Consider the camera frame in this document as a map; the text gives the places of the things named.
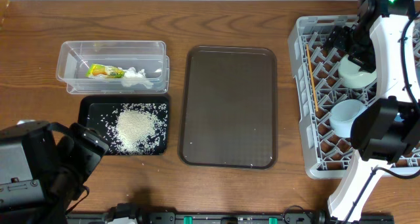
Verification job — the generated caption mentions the mint green bowl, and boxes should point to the mint green bowl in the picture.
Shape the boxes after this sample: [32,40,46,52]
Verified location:
[338,55,377,89]

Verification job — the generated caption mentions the wooden chopstick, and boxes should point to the wooden chopstick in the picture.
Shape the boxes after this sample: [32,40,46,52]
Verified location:
[306,43,319,112]

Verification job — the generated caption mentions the light blue small bowl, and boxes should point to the light blue small bowl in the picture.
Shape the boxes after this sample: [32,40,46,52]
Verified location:
[329,99,367,138]

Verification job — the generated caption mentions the white napkin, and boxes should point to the white napkin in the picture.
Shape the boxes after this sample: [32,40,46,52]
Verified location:
[121,67,154,89]

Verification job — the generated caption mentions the white rice pile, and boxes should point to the white rice pile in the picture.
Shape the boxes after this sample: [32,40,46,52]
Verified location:
[94,102,169,155]

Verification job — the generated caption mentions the yellow green snack wrapper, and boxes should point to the yellow green snack wrapper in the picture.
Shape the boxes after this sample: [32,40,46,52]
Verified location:
[86,64,125,78]

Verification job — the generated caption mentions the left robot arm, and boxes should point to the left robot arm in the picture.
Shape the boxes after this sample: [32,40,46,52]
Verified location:
[1,121,109,223]

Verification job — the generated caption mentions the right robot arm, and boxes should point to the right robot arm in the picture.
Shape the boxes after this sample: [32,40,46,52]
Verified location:
[323,0,419,223]

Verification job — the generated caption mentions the grey dishwasher rack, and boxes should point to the grey dishwasher rack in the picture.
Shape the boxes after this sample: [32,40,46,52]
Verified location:
[288,14,419,179]

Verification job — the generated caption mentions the black waste tray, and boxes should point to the black waste tray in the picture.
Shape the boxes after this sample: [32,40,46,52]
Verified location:
[77,95,171,157]

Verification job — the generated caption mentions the brown serving tray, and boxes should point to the brown serving tray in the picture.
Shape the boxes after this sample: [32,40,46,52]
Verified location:
[178,46,278,169]

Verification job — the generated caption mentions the clear plastic bin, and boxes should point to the clear plastic bin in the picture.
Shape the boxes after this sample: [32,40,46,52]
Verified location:
[56,40,169,95]

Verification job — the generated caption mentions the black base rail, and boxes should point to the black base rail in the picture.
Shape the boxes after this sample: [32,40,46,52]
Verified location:
[65,202,394,224]

